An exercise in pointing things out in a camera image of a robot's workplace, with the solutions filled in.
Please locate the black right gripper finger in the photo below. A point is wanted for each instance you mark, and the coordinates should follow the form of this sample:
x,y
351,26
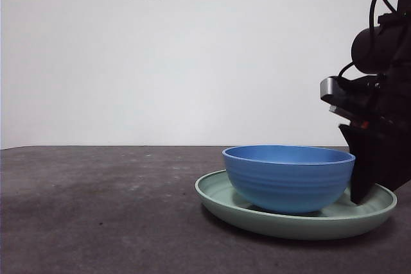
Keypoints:
x,y
369,165

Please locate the blue ribbed bowl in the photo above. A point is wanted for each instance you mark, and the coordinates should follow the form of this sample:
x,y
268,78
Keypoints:
x,y
289,184

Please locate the pale green round plate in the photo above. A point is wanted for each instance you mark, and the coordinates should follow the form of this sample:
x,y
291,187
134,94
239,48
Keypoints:
x,y
224,210

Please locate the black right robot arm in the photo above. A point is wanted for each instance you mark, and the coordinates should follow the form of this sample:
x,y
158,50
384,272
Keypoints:
x,y
369,49

